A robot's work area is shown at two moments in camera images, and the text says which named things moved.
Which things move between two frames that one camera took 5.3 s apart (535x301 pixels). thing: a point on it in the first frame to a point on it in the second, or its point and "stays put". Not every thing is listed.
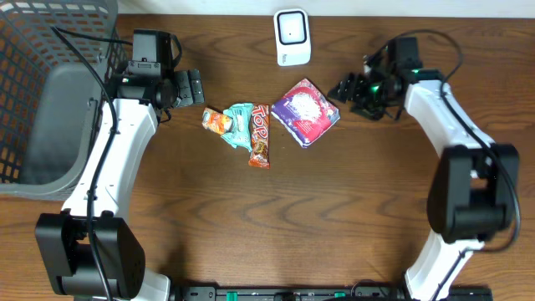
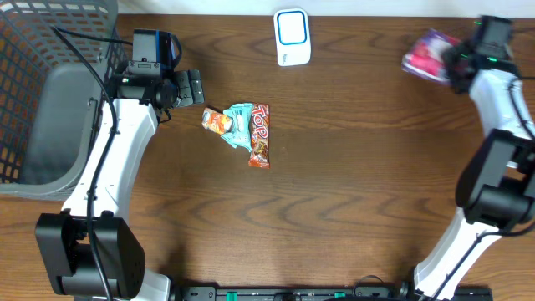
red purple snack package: x=304 y=112 to x=425 y=55
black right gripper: x=359 y=107 to x=448 y=57
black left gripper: x=184 y=89 stays put
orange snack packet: x=215 y=120 stays put
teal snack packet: x=241 y=132 stays put
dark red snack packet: x=260 y=145 stays put
